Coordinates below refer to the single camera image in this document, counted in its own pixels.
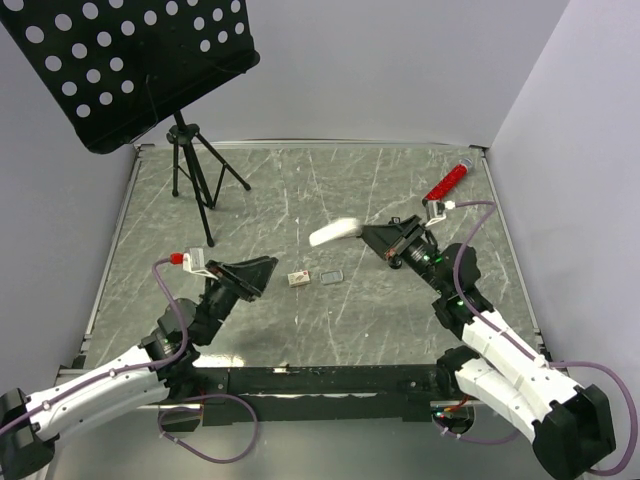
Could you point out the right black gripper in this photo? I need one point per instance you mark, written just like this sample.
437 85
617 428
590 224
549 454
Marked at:
391 238

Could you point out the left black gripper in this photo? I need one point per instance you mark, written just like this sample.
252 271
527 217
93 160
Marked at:
250 276

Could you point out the white stapler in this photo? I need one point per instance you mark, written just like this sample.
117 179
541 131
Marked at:
339 229

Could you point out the small staple box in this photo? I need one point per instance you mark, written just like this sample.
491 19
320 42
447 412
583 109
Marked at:
299 278

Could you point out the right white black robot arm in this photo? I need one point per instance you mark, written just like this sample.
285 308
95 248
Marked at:
569 426

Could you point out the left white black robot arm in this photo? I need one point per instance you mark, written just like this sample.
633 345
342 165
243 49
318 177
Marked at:
158 368

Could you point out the red glitter tube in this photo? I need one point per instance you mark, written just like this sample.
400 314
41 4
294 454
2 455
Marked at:
448 182

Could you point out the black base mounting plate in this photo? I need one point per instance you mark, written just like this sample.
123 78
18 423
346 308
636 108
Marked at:
313 393

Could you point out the black perforated music stand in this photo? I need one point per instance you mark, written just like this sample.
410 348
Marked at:
119 68

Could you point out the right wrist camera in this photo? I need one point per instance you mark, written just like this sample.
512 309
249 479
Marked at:
436 211

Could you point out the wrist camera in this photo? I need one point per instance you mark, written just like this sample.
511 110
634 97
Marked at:
192 261
436 211

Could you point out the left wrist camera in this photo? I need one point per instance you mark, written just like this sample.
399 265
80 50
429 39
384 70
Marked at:
192 261

